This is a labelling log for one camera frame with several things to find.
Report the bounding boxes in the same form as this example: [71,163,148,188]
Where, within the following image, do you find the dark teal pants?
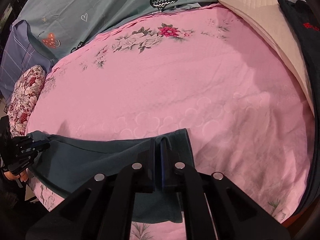
[26,128,196,224]

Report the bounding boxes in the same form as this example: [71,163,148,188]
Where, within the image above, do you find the pink floral bedsheet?
[24,2,316,240]

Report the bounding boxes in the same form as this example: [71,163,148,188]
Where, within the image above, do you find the navy garment with red embroidery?
[276,0,320,217]

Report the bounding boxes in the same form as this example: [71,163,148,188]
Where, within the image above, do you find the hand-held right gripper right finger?
[160,136,292,240]

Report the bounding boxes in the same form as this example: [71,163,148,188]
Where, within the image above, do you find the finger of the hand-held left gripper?
[19,142,51,162]
[14,135,42,147]

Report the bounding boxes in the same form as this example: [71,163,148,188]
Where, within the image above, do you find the blue plaid pillow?
[0,19,55,98]

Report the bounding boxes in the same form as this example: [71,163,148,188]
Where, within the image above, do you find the teal heart-print blanket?
[18,0,227,66]

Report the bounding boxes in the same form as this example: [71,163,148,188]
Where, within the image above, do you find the red floral pillow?
[7,64,47,137]

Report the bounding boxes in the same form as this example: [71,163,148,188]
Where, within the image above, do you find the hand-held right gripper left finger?
[26,137,157,240]

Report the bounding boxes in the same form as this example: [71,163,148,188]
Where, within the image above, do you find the person's left hand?
[3,169,28,183]

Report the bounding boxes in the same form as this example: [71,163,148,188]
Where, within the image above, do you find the white quilted pillow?
[214,0,316,117]

